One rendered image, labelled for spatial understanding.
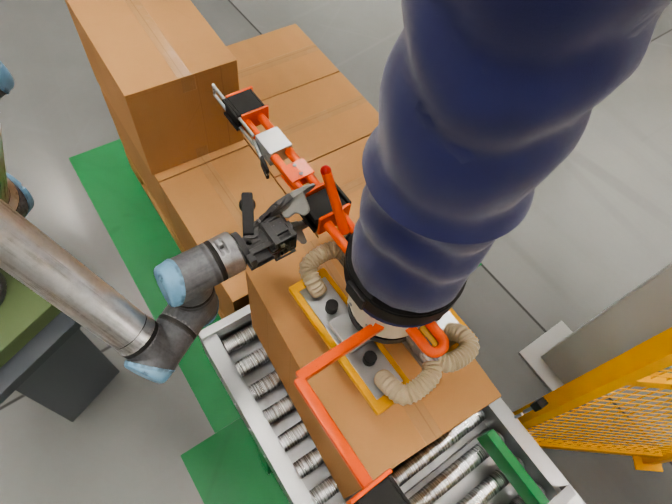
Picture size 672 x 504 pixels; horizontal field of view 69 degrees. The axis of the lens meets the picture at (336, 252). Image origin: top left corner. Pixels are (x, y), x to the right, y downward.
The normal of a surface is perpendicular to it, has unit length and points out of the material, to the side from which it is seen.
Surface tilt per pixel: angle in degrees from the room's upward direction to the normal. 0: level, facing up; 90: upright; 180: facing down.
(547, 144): 76
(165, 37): 0
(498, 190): 83
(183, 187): 0
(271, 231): 0
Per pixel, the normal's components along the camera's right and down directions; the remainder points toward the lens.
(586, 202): 0.10, -0.51
